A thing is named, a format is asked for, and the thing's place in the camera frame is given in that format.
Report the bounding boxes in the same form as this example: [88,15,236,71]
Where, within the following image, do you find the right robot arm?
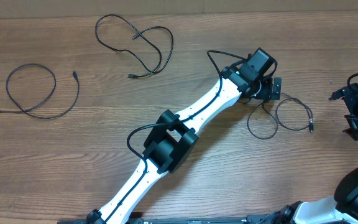
[270,83,358,223]

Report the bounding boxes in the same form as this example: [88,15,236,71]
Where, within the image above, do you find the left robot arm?
[85,49,279,223]

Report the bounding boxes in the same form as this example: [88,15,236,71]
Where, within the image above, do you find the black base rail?
[57,213,281,224]

